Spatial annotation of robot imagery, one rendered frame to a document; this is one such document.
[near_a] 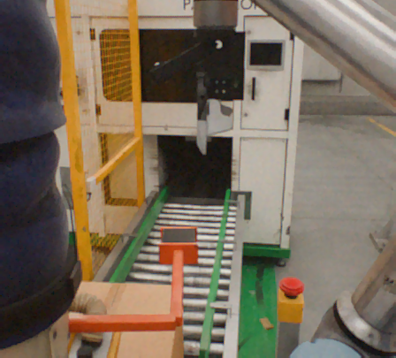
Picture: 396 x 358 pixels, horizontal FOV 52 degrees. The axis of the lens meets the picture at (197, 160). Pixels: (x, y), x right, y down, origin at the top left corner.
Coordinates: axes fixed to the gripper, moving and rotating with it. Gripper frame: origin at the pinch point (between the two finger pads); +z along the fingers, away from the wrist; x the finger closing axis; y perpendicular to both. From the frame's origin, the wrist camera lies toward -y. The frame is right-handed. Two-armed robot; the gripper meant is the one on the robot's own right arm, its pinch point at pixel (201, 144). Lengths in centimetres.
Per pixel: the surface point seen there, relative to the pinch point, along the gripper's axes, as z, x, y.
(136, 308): 57, 27, -21
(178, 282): 25.4, -6.0, -4.1
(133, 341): 57, 14, -19
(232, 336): 92, 59, 8
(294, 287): 48, 27, 24
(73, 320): 25.5, -17.8, -19.9
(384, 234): 144, 251, 141
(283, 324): 60, 26, 22
